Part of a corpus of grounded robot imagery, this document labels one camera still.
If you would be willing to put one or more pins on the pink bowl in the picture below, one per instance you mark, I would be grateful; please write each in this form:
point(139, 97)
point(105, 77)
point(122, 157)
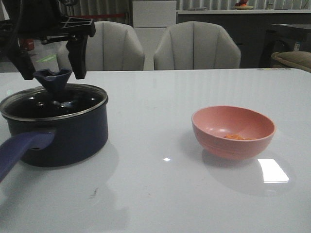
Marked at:
point(211, 124)

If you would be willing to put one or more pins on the beige upholstered chair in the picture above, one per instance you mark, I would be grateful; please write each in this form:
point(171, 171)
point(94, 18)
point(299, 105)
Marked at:
point(114, 47)
point(196, 45)

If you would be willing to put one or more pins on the fruit bowl on counter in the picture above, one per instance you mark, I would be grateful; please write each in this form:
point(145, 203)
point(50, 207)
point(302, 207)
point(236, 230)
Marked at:
point(242, 5)

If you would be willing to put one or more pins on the dark blue saucepan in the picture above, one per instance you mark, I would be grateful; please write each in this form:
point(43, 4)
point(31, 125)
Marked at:
point(54, 143)

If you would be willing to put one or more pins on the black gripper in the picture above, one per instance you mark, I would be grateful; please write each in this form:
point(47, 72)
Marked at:
point(42, 19)

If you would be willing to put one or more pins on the right beige upholstered chair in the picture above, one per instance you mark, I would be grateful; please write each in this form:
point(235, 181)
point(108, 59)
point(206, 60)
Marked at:
point(196, 45)

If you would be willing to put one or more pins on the red bin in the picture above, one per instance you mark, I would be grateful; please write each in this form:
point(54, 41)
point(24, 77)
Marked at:
point(27, 44)

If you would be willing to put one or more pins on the grey curtain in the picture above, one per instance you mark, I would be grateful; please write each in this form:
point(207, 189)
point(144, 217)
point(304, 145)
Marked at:
point(99, 7)

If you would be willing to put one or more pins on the dark kitchen counter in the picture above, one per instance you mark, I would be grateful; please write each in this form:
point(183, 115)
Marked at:
point(247, 27)

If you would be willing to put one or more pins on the glass lid with blue knob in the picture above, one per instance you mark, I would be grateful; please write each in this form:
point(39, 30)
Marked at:
point(55, 99)

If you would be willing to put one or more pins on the orange diced ham pieces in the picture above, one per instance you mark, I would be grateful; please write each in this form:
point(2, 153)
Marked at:
point(236, 137)

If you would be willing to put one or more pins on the left beige upholstered chair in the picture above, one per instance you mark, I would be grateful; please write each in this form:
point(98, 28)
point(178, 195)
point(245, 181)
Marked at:
point(114, 47)

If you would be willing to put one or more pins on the white refrigerator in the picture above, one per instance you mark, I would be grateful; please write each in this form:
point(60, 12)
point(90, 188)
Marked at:
point(150, 19)

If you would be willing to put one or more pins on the dark washing machine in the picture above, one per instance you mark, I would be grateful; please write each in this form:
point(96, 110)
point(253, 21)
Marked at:
point(284, 38)

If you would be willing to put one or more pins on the red barrier belt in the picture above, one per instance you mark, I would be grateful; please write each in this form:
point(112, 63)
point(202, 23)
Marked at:
point(121, 15)

